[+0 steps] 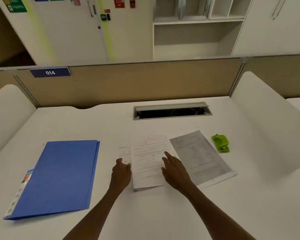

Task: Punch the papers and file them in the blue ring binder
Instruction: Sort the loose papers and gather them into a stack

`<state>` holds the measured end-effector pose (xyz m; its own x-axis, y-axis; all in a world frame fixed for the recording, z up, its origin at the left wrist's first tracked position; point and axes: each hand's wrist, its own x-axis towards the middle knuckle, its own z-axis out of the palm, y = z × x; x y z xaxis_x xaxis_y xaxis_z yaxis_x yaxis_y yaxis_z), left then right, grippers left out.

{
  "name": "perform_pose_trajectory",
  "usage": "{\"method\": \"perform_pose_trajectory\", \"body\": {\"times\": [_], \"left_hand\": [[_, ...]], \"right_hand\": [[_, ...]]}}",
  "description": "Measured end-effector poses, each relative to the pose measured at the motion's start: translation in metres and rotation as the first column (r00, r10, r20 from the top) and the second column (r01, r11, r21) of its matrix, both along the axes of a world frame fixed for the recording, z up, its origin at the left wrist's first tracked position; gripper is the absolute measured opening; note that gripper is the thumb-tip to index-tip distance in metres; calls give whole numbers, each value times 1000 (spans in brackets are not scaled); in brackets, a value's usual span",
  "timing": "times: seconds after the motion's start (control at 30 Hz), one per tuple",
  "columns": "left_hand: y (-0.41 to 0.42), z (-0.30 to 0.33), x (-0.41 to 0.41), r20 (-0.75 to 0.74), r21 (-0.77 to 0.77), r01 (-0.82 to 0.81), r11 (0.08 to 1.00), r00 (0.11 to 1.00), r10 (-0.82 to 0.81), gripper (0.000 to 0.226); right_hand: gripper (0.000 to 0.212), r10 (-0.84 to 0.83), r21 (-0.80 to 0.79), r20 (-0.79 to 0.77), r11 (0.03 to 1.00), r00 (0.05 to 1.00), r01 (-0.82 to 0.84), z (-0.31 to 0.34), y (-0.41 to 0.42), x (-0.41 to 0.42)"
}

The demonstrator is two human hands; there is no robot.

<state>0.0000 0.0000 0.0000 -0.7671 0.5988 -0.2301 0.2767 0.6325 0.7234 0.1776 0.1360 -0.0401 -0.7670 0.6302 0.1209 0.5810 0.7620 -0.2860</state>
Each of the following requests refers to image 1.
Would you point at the person's left hand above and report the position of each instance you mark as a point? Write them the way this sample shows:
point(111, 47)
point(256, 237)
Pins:
point(121, 173)

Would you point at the person's right hand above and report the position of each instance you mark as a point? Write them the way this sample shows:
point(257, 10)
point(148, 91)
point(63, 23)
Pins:
point(176, 173)

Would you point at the grey printed paper sheet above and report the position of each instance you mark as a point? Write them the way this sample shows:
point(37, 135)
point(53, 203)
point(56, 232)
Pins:
point(202, 157)

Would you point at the green hole punch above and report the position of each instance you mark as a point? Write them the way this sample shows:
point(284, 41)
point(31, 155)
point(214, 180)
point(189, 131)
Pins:
point(221, 142)

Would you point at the blue folder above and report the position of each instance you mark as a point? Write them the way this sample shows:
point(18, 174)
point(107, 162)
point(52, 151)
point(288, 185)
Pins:
point(60, 177)

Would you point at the person's right forearm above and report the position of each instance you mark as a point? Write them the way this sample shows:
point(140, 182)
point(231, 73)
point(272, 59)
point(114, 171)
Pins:
point(215, 217)

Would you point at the person's left forearm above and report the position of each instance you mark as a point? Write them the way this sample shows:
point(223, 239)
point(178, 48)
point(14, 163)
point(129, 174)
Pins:
point(95, 217)

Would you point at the beige partition panel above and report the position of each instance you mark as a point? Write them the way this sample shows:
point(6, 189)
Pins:
point(277, 74)
point(5, 78)
point(140, 82)

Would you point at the white desk divider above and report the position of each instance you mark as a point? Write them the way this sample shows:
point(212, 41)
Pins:
point(7, 109)
point(260, 109)

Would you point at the blue number sign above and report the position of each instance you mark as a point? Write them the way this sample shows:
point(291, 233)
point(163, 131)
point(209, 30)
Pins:
point(50, 72)

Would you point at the white open shelf unit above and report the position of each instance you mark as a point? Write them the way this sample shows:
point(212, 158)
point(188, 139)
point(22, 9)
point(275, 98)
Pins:
point(190, 49)

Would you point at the yellow-green tape strip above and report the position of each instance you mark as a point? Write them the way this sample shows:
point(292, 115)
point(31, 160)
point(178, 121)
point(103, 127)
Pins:
point(107, 39)
point(42, 32)

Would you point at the white door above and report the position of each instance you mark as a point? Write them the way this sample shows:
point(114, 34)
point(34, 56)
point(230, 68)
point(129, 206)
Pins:
point(70, 37)

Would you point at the green exit button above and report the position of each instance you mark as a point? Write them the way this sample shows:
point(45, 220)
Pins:
point(103, 17)

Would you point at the white cabinet with doors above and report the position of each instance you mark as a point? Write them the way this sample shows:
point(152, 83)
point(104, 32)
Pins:
point(265, 34)

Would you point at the small black door label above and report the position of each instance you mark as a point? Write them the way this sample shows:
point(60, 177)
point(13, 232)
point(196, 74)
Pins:
point(94, 9)

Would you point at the red alarm box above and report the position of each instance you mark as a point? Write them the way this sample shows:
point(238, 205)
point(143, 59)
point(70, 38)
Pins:
point(132, 2)

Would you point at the red notice sign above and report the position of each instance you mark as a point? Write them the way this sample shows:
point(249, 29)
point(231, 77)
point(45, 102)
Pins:
point(119, 2)

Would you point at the pink poster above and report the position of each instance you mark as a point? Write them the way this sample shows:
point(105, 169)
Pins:
point(75, 1)

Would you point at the large green exit sign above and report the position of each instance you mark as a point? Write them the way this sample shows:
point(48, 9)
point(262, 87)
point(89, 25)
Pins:
point(15, 4)

